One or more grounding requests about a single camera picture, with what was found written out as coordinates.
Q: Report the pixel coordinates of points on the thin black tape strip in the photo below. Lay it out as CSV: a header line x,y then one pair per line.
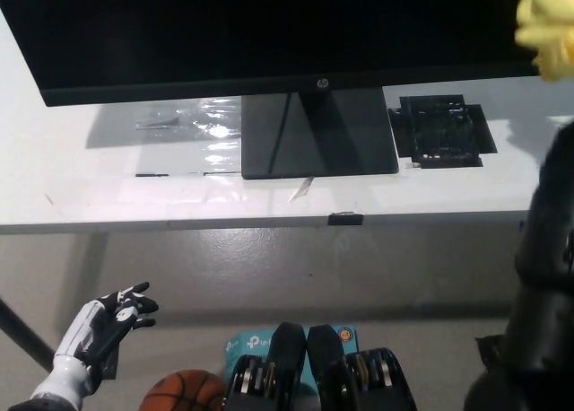
x,y
152,175

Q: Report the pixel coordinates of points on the clear plastic film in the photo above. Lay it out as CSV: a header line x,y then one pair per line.
x,y
215,133

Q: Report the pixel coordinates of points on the black desk leg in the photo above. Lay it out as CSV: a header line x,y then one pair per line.
x,y
22,334

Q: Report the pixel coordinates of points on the black HP monitor with stand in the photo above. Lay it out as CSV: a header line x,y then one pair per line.
x,y
269,34

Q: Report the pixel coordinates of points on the yellow microfibre cloth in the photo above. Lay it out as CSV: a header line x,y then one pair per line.
x,y
547,11

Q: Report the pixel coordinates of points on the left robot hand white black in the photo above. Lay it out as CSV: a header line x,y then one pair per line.
x,y
96,330

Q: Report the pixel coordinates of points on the teal tp-link box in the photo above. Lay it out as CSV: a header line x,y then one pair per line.
x,y
251,343

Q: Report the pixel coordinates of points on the black plastic tray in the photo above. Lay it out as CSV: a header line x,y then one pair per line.
x,y
444,128

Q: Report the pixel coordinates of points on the orange basketball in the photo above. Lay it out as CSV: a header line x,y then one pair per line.
x,y
179,393

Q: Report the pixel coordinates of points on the short black tape piece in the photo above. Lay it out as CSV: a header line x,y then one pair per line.
x,y
344,218

